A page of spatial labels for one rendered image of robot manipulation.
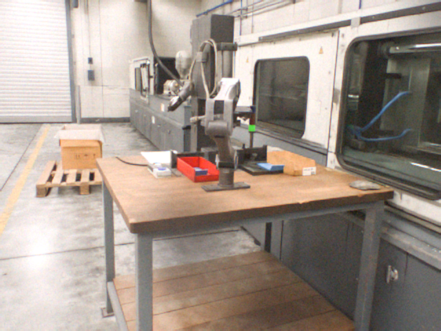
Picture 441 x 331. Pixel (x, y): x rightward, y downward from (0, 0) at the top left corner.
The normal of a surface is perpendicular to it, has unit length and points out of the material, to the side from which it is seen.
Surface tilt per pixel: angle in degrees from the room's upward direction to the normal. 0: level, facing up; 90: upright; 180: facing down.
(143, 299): 90
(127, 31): 90
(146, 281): 90
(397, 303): 90
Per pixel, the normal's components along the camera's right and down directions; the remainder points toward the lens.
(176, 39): 0.35, 0.22
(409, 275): -0.94, 0.05
